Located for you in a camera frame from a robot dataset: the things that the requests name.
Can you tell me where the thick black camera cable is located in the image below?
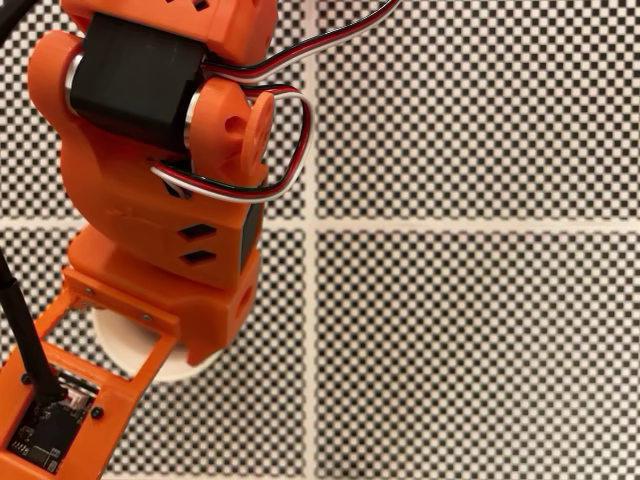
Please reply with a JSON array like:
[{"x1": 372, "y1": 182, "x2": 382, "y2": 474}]
[{"x1": 0, "y1": 0, "x2": 69, "y2": 404}]

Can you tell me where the red white black servo wire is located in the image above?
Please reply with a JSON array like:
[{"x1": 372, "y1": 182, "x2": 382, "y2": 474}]
[
  {"x1": 149, "y1": 84, "x2": 317, "y2": 205},
  {"x1": 202, "y1": 0, "x2": 401, "y2": 84}
]

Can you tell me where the orange camera mount with board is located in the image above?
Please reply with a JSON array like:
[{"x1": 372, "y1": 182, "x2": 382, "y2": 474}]
[{"x1": 0, "y1": 287, "x2": 180, "y2": 480}]

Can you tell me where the white paper cup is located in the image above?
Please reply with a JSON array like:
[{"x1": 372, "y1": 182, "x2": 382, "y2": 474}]
[{"x1": 91, "y1": 305, "x2": 226, "y2": 384}]

